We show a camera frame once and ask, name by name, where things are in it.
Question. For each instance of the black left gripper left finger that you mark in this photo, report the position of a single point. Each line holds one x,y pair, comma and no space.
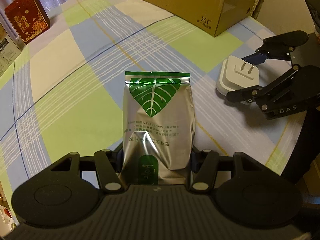
107,167

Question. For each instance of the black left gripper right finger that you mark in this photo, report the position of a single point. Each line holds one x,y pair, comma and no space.
203,164

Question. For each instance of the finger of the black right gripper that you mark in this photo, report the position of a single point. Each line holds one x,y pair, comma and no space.
277,47
296,90

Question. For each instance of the white power adapter plug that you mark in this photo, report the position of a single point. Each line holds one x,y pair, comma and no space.
236,74

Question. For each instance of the silver green foil pouch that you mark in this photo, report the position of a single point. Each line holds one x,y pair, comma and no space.
158,128

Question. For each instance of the white product box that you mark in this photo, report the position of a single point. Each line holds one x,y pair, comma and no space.
9,51

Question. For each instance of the red gift box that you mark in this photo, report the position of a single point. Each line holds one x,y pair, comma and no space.
28,18

